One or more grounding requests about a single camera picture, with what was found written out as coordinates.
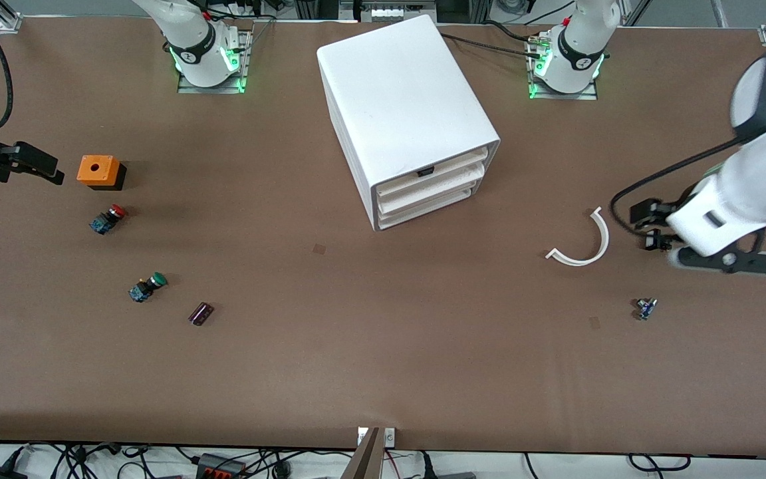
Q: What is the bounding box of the black cable on table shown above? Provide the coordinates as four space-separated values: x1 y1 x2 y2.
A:
438 31 547 61

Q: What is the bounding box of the brown wedge-shaped post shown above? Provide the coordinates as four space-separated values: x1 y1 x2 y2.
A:
341 428 384 479

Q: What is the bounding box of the white drawer cabinet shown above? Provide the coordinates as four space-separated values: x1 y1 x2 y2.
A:
317 13 501 232

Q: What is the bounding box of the green push button switch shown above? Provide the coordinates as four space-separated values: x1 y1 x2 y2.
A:
128 271 168 303

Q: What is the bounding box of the black looped cable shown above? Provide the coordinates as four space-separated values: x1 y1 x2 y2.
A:
628 453 692 472

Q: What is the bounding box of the orange box with hole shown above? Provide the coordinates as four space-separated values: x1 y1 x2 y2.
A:
76 155 127 192

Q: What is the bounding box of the white curved plastic piece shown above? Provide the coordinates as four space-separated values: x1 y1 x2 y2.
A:
545 206 610 267

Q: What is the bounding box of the red push button switch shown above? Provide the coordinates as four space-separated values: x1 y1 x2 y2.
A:
88 204 129 236

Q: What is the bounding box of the white table edge bracket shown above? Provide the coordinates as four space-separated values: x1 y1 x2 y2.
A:
357 427 396 446

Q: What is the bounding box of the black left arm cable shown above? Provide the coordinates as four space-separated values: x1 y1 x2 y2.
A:
610 110 766 234

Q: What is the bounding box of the black power strip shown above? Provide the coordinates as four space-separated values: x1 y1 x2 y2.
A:
195 452 249 479

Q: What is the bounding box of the white plastic drawer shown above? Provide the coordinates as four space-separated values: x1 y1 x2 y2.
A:
378 188 474 230
375 163 485 215
373 148 488 198

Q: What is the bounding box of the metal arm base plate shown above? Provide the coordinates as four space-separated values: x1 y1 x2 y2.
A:
527 32 600 101
177 28 253 94

